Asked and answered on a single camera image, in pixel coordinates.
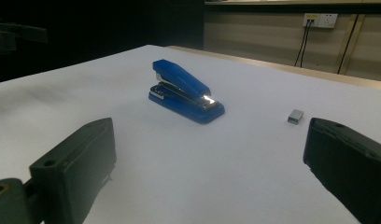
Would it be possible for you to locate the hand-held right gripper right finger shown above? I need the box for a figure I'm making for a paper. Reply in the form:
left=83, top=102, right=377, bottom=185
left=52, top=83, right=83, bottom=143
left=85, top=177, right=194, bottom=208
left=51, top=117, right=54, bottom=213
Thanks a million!
left=303, top=117, right=381, bottom=224

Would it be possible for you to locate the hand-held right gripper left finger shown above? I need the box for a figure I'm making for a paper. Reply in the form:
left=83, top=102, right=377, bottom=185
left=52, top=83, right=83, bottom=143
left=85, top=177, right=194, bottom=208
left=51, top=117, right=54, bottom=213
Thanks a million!
left=29, top=117, right=118, bottom=224

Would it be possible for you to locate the silver staple block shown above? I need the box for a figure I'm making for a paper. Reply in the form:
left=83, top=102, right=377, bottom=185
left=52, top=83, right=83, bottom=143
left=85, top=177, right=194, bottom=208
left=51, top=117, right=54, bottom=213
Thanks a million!
left=287, top=108, right=305, bottom=126

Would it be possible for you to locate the blue stapler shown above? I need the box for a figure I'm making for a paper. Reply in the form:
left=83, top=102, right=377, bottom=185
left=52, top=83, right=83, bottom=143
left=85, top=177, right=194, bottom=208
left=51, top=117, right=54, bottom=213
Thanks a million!
left=148, top=59, right=226, bottom=126

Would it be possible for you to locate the white table sheet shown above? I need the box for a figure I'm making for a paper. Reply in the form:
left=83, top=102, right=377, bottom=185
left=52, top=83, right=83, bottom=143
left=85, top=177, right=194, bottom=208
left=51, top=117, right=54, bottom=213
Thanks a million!
left=0, top=44, right=381, bottom=224

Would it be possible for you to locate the thin black wall cable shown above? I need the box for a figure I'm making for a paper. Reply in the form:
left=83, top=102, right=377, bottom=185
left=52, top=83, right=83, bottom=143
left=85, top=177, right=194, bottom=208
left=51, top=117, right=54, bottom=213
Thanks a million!
left=336, top=13, right=360, bottom=76

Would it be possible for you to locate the black socket cable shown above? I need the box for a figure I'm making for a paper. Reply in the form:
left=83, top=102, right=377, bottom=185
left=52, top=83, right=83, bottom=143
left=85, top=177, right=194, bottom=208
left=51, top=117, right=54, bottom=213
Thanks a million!
left=293, top=19, right=311, bottom=68
left=300, top=20, right=315, bottom=68

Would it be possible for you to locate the white wall socket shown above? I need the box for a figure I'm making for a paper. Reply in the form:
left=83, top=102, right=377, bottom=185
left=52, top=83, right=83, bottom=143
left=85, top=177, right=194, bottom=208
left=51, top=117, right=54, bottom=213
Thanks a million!
left=302, top=12, right=339, bottom=29

